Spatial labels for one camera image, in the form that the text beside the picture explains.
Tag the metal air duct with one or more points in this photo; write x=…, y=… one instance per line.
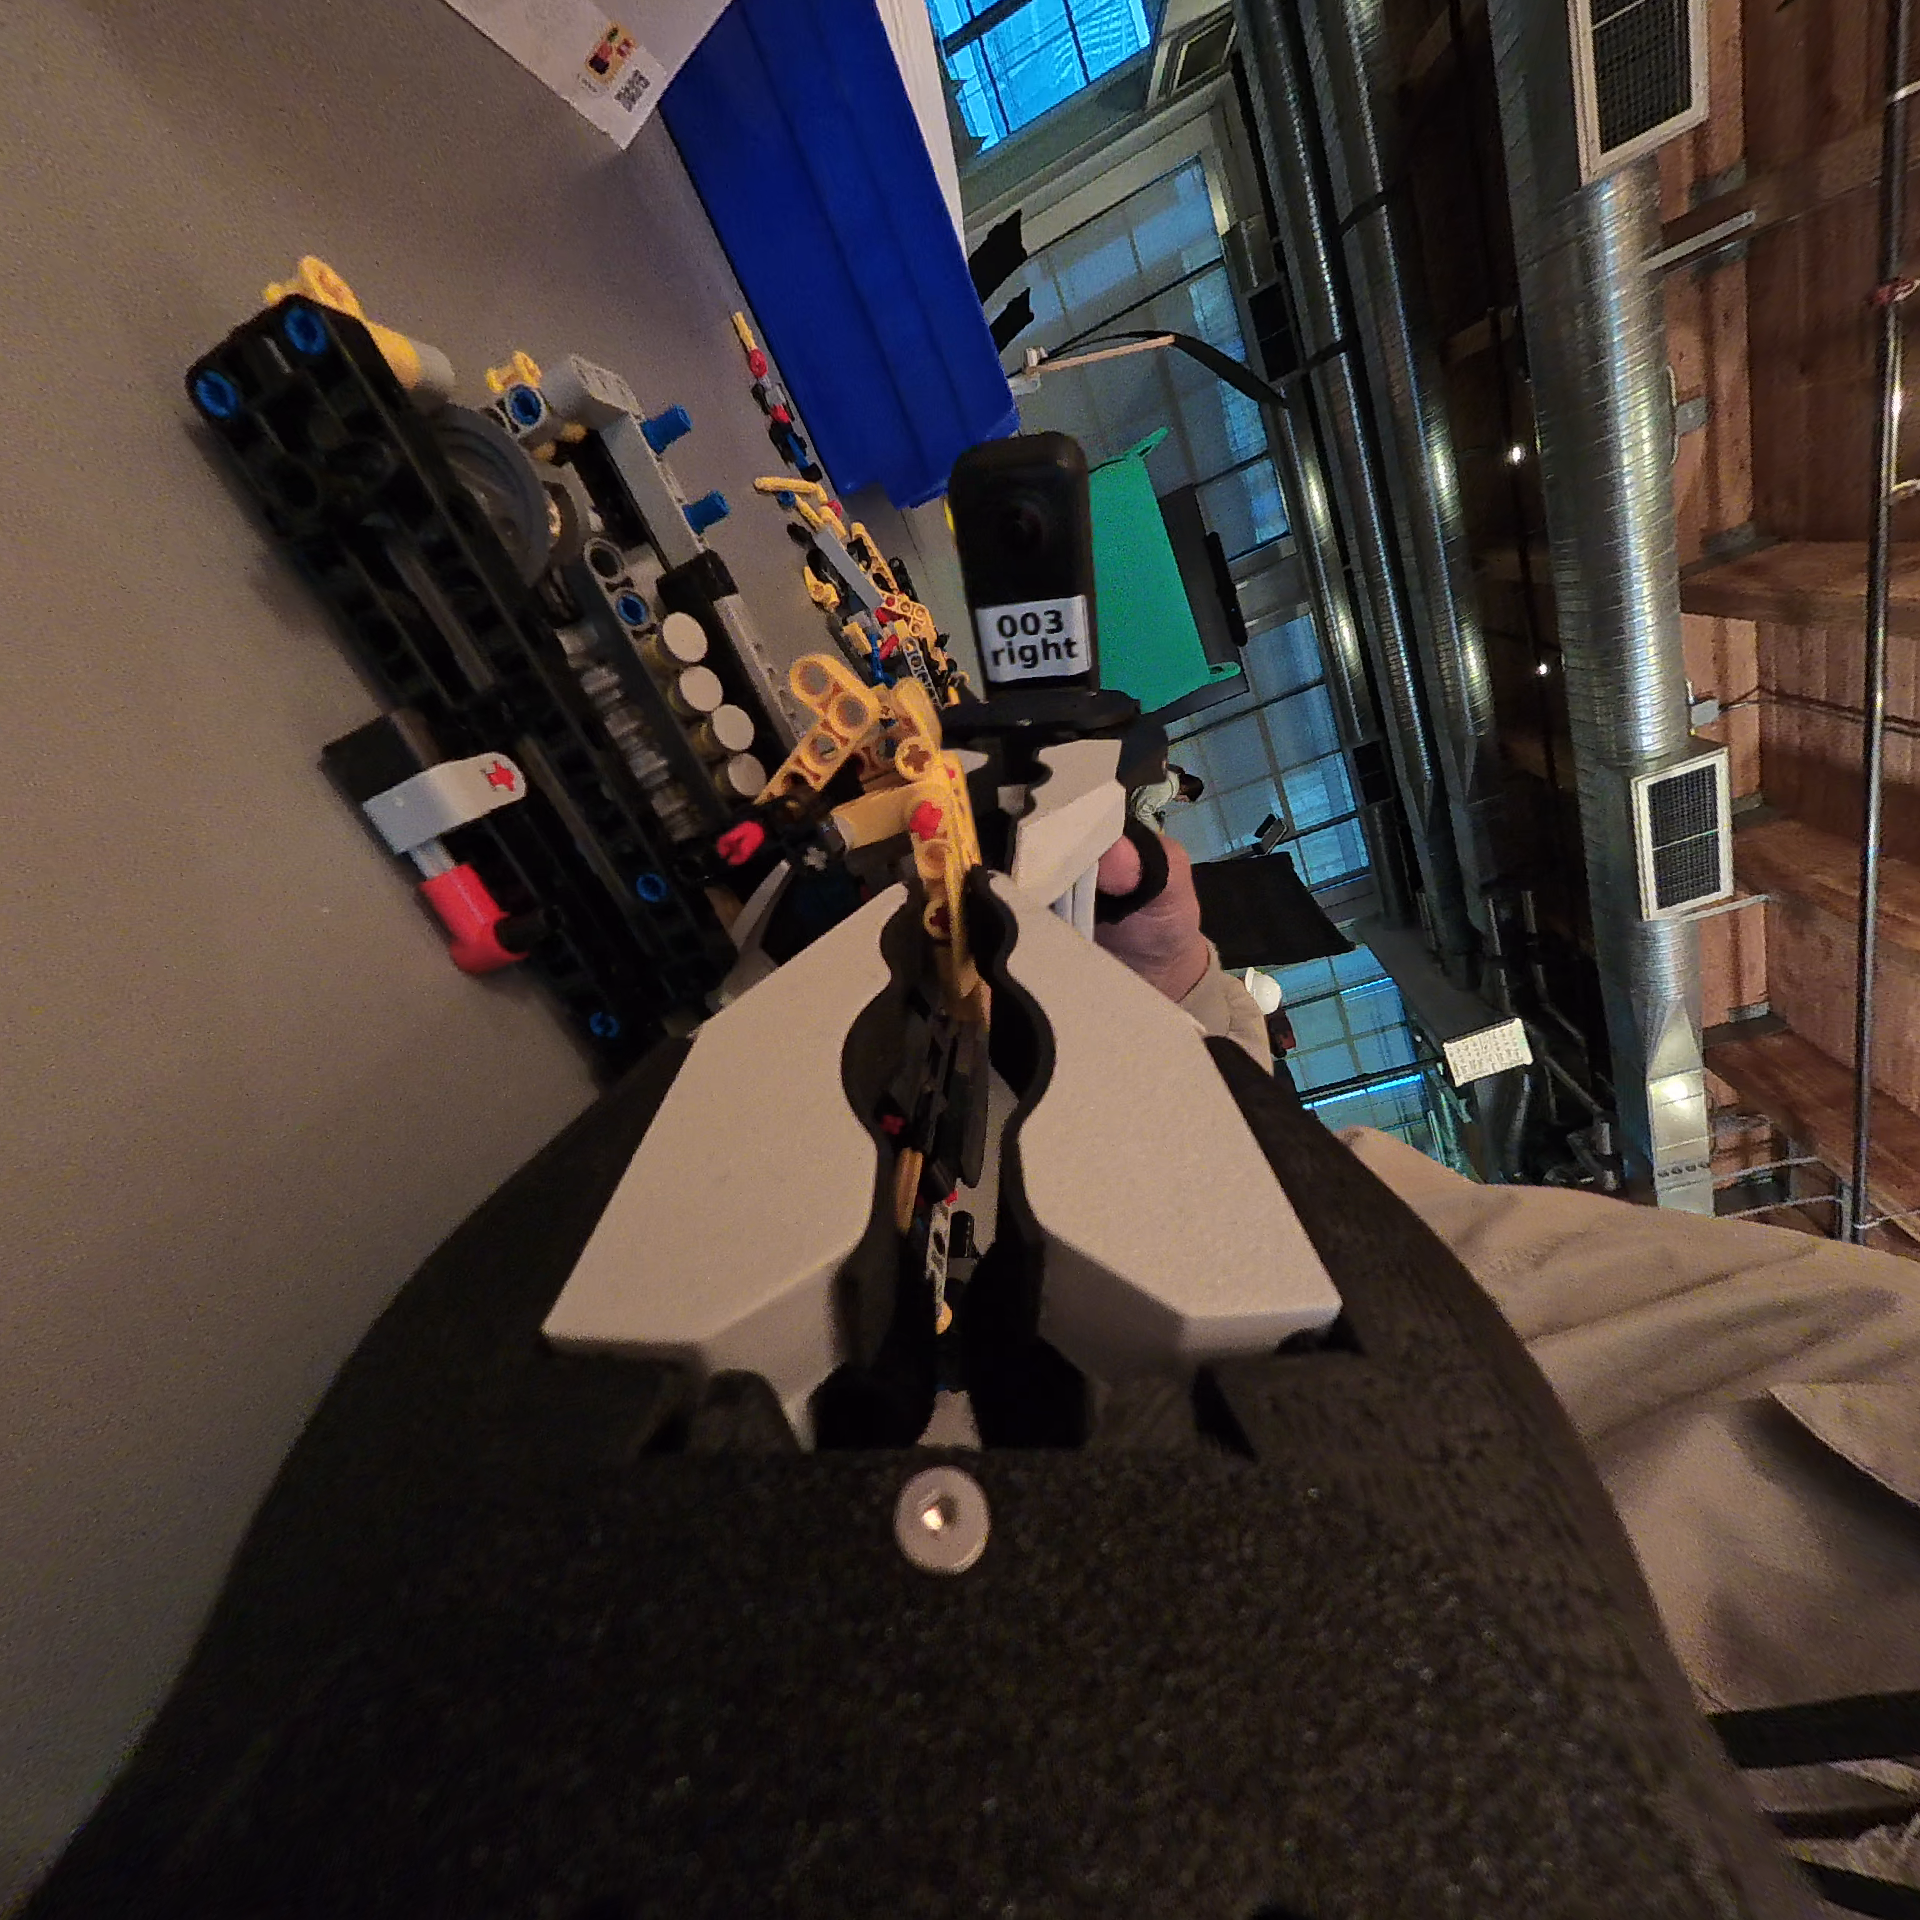
x=1590, y=452

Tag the person's right forearm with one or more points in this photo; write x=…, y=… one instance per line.
x=1231, y=1004

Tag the grey desk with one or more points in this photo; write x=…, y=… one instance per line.
x=226, y=901

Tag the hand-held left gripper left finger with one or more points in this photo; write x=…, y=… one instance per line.
x=704, y=1202

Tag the pile of bricks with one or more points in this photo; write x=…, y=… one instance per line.
x=855, y=586

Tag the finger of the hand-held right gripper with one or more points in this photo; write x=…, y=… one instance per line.
x=1074, y=827

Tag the white hanging printed sign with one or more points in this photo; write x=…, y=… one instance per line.
x=1485, y=1050

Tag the black brick car chassis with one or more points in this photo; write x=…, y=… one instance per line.
x=452, y=629

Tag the person's beige jacket torso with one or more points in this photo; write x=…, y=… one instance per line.
x=1725, y=1350

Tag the white printed paper sheets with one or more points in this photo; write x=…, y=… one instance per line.
x=923, y=90

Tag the white hard hat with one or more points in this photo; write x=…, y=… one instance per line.
x=1264, y=991

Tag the blue plastic bin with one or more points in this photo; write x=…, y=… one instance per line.
x=839, y=226

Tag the teal fabric bin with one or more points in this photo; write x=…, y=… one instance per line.
x=1155, y=570

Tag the person's right hand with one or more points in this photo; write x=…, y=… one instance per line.
x=1179, y=938

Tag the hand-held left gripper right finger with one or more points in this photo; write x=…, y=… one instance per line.
x=1184, y=1186

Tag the instruction booklet with car picture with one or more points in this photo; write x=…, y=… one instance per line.
x=570, y=45

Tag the white desk lamp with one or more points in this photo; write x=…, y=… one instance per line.
x=1109, y=356

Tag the dark wall monitor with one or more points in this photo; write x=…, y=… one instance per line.
x=1200, y=556

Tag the yellow black brick subassembly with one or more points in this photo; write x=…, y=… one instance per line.
x=839, y=721

